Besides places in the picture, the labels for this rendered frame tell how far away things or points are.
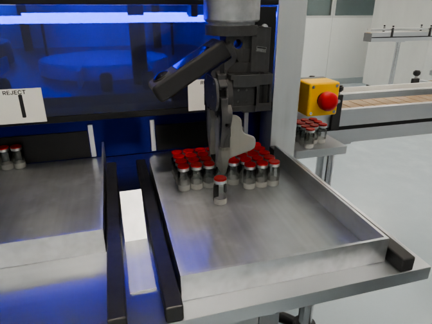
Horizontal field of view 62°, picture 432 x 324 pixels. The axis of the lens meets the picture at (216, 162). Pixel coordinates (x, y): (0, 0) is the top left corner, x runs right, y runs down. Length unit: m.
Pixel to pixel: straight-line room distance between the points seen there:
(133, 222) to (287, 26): 0.47
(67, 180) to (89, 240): 0.24
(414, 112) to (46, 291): 0.98
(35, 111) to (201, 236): 0.37
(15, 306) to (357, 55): 6.36
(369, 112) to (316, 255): 0.65
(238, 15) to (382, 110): 0.66
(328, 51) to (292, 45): 5.52
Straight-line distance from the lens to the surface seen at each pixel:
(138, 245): 0.51
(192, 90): 0.71
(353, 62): 6.57
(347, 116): 1.01
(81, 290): 0.46
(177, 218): 0.56
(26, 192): 0.71
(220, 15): 0.49
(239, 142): 0.53
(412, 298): 1.91
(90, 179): 0.71
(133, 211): 0.52
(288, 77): 0.77
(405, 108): 1.12
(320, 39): 6.17
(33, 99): 0.71
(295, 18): 0.76
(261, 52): 0.52
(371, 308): 1.79
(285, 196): 0.63
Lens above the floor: 1.18
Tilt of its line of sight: 23 degrees down
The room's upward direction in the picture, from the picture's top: straight up
